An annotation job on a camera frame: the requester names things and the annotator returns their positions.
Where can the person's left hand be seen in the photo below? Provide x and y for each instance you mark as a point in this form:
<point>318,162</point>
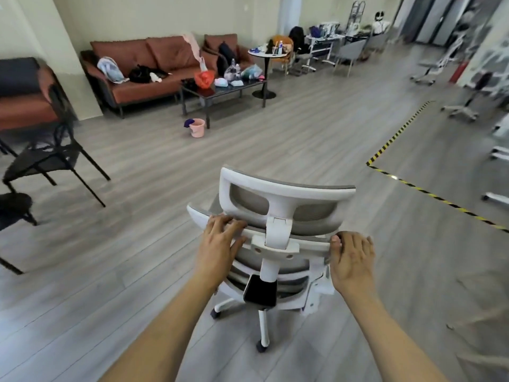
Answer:
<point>216,246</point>

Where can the person's right hand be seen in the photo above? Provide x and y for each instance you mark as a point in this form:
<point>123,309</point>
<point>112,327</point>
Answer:
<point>352,260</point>

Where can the person's left thumb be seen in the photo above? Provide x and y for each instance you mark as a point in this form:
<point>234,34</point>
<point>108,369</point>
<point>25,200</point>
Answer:
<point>238,247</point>

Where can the person's right thumb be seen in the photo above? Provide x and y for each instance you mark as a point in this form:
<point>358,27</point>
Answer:
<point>335,246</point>

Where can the white mesh office chair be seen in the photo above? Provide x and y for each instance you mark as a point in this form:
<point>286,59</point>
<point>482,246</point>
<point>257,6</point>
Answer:
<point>274,230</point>

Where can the person's right forearm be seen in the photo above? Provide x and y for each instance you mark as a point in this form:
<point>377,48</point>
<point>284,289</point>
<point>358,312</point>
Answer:
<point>391,338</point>

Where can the person's left forearm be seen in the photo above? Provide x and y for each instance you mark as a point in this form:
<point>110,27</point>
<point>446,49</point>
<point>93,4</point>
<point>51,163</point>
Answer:
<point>159,330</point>

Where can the pink bucket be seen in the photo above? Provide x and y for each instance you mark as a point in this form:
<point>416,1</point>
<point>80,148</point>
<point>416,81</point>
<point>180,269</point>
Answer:
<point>197,128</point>

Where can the black coffee table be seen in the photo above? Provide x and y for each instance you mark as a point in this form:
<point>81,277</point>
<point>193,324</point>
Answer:
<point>222,91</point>

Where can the orange plastic bag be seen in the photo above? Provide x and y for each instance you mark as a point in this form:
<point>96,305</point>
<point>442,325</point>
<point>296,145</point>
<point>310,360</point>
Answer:
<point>204,79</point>

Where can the round white side table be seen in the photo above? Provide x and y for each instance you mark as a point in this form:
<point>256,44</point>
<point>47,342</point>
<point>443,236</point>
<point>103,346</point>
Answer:
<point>268,63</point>

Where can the black backpack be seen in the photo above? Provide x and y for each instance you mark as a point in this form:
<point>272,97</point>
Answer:
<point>226,55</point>

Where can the grey white chair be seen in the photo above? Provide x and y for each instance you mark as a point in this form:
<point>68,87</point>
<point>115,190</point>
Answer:
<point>352,53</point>

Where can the black bag on sofa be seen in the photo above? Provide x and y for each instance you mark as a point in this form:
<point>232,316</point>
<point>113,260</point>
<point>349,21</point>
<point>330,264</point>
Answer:
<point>145,74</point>

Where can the brown leather sofa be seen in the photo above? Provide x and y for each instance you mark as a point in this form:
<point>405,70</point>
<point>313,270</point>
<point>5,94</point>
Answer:
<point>155,65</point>

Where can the white office chair base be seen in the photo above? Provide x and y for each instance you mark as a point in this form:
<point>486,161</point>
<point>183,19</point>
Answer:
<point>471,99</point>

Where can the pink cloth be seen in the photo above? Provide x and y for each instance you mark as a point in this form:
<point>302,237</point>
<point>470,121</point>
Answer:
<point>195,51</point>

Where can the orange chair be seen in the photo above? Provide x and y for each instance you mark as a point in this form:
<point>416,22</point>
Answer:
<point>284,51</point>

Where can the white desk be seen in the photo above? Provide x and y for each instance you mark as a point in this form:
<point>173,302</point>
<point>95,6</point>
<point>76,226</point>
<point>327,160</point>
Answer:
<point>324,45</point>

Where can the black metal chair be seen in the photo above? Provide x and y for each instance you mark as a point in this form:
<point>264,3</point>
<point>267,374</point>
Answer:
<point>51,155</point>

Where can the white swivel chair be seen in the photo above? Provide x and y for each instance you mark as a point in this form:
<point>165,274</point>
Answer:
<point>437,63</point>

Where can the red fire extinguisher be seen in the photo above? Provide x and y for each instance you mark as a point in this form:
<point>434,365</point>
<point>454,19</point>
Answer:
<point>456,72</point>

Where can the light blue cloth bundle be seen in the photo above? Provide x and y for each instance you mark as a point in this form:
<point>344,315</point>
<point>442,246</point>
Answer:
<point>110,70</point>

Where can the black stool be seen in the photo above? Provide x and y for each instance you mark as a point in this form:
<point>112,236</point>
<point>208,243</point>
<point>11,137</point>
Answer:
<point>14,218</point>

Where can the brown leather armchair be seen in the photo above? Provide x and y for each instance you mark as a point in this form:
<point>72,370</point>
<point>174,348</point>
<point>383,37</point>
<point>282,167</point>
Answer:
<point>26,95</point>

